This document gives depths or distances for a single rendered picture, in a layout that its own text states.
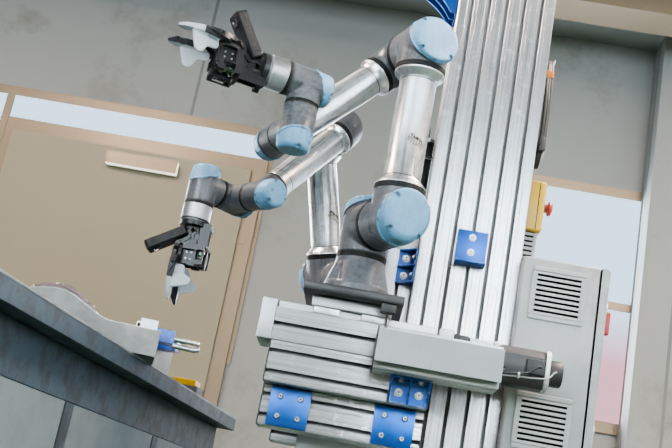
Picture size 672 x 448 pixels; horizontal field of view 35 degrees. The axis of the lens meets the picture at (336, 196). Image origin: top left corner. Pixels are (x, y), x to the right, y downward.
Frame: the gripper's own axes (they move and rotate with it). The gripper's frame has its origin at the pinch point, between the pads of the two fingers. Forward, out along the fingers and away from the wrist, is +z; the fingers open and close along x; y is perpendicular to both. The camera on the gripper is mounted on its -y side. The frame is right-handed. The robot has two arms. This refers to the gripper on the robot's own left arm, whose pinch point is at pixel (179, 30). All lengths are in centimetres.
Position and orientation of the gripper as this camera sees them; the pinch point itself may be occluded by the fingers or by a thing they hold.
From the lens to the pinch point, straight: 226.6
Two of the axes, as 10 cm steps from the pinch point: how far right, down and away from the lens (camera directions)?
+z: -8.9, -2.8, -3.6
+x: -4.4, 3.2, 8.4
